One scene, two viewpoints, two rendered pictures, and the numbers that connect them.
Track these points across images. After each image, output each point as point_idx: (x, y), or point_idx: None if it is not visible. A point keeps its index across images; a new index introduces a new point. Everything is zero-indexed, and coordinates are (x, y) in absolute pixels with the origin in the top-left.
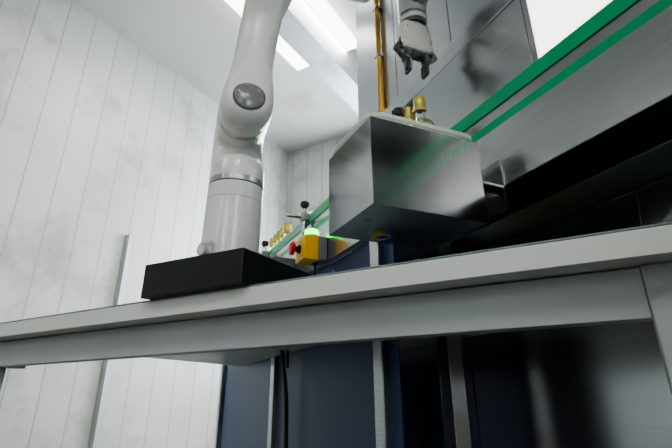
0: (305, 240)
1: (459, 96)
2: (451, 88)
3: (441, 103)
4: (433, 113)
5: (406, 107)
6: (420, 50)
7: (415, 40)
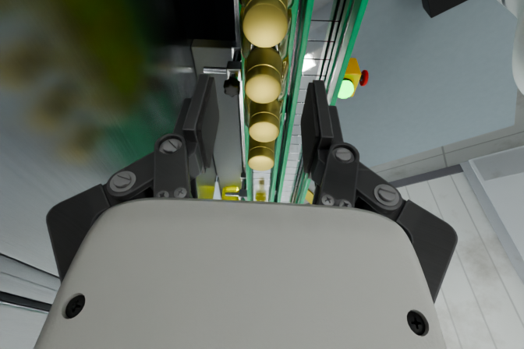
0: (359, 69)
1: None
2: (58, 82)
3: (109, 121)
4: (133, 146)
5: (277, 77)
6: (236, 202)
7: (297, 290)
